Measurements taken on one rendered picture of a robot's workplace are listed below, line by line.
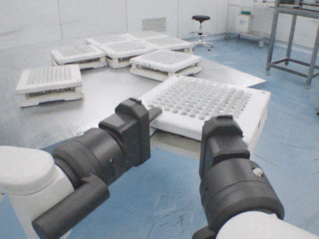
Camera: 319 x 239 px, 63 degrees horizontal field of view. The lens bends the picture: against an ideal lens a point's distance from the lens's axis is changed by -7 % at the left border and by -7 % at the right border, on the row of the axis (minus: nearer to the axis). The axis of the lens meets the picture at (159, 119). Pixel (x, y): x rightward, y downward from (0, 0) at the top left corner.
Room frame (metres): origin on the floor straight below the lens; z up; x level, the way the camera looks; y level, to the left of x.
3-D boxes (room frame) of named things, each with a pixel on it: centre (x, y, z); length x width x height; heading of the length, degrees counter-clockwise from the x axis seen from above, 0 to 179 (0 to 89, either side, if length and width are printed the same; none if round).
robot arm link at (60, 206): (0.26, 0.13, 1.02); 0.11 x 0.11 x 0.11; 54
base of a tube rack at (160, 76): (1.27, -0.03, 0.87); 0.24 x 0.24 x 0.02; 52
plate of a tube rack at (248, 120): (0.52, -0.09, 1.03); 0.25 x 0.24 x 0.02; 62
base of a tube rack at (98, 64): (1.41, 0.44, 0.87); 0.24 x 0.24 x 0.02; 30
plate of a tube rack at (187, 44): (1.61, -0.03, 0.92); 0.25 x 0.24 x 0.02; 120
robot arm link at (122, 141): (0.36, 0.08, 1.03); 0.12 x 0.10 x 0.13; 144
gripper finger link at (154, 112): (0.43, 0.02, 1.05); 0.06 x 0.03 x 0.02; 144
